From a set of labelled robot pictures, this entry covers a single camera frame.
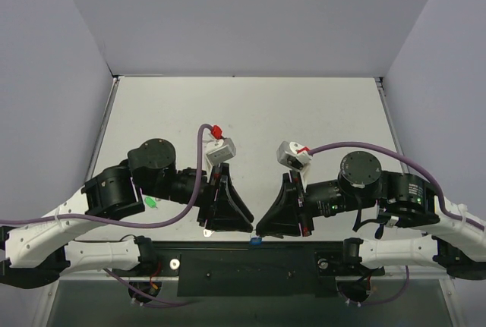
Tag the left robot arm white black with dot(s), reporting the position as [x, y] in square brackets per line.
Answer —
[38, 253]

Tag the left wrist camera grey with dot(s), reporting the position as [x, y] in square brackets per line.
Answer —
[218, 151]

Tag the blue key tag with keys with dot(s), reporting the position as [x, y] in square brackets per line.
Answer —
[256, 239]

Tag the white head key front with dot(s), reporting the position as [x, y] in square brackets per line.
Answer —
[208, 233]

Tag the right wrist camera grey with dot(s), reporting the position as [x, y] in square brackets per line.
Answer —
[296, 157]

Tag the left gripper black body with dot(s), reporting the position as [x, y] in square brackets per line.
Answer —
[212, 196]

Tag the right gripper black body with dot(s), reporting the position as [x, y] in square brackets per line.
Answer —
[301, 205]

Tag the green key tag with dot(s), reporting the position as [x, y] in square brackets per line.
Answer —
[151, 202]

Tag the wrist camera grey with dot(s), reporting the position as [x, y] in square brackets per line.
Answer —
[296, 157]
[218, 151]

